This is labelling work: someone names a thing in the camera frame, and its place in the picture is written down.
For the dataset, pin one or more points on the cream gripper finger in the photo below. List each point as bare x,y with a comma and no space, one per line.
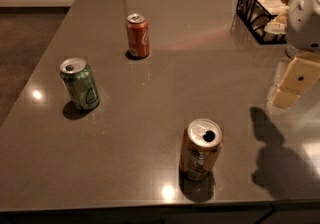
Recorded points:
278,24
292,79

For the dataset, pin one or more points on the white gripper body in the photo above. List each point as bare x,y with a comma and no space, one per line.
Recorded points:
305,24

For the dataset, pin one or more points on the orange soda can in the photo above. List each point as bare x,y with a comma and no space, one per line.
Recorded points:
201,145

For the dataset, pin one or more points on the red cola can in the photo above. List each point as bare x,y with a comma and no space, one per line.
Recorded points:
137,32

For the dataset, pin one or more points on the green soda can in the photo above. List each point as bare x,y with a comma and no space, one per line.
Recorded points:
78,78

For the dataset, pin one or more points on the napkin stack in basket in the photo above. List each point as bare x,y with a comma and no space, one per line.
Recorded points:
262,12

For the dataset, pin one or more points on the clear drinking glass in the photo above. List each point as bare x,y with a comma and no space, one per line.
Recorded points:
291,51

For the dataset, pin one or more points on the black wire basket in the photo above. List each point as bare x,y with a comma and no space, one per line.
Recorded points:
243,10

